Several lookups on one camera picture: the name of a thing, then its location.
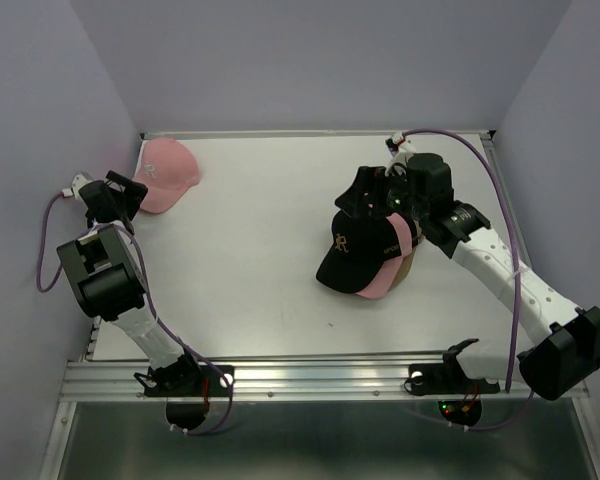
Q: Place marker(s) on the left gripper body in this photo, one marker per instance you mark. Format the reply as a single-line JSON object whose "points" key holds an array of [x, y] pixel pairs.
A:
{"points": [[116, 205]]}

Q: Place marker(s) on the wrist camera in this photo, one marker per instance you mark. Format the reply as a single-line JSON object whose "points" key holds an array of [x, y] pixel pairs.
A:
{"points": [[401, 150], [80, 180]]}

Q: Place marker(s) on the top beige cap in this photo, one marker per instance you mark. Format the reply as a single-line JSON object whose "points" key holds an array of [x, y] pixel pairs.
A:
{"points": [[404, 269]]}

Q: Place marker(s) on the pink cap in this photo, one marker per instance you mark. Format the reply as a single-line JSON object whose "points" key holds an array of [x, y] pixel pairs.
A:
{"points": [[385, 280], [168, 169]]}

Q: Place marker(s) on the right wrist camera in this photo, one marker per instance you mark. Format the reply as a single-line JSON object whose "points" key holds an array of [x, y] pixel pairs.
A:
{"points": [[401, 150]]}

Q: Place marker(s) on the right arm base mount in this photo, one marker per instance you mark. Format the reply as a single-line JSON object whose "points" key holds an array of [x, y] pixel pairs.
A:
{"points": [[447, 378]]}

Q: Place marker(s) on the black cap with sport text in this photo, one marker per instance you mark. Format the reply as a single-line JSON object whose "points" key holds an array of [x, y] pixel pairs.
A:
{"points": [[417, 235]]}

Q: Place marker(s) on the aluminium front rail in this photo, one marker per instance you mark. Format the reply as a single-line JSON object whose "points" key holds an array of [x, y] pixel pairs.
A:
{"points": [[343, 378]]}

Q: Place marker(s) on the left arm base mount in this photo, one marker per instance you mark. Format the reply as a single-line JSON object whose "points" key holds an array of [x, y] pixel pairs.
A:
{"points": [[196, 404]]}

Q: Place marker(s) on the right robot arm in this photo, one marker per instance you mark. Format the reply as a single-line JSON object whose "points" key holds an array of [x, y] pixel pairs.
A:
{"points": [[565, 338]]}

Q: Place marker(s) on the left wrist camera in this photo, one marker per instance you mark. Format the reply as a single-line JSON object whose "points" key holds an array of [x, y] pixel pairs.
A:
{"points": [[80, 180]]}

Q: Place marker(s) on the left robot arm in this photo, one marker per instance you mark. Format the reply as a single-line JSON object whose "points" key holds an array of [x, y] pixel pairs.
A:
{"points": [[108, 283]]}

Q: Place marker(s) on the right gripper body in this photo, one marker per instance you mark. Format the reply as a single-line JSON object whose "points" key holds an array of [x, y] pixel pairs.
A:
{"points": [[400, 199]]}

